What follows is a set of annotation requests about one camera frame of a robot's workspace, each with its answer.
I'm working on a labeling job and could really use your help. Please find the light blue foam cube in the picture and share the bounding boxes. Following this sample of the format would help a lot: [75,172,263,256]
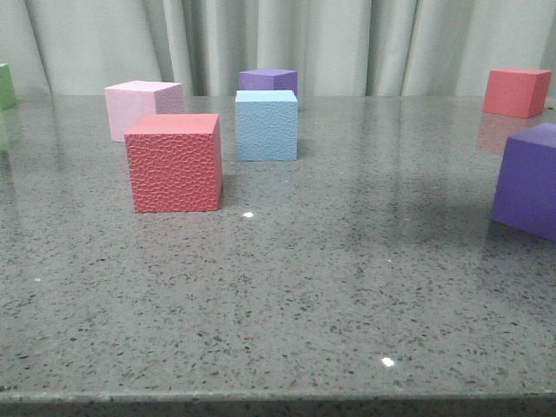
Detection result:
[235,90,298,161]

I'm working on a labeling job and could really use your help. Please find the near red foam cube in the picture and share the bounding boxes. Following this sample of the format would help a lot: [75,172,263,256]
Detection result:
[124,113,223,213]

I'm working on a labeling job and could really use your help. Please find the red foam cube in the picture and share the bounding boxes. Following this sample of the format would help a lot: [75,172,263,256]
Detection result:
[124,113,223,213]
[483,67,552,118]

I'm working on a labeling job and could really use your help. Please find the far purple foam cube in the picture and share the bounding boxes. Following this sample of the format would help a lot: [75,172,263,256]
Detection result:
[239,68,298,96]

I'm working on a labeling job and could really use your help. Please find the purple foam cube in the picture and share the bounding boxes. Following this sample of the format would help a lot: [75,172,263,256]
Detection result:
[492,122,555,242]
[239,68,298,96]

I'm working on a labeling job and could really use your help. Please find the pink foam cube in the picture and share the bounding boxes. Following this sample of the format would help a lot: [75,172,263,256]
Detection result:
[104,80,184,142]

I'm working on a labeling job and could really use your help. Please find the near purple foam cube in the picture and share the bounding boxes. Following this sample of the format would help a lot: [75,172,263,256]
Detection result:
[492,122,555,242]

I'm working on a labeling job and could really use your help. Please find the far red foam cube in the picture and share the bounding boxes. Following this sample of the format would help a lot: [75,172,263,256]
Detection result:
[483,67,552,118]

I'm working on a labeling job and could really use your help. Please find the grey curtain backdrop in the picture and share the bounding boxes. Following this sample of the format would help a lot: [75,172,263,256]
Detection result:
[1,1,555,96]

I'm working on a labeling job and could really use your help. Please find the green foam cube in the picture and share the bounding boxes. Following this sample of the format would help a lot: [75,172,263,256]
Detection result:
[0,63,17,110]

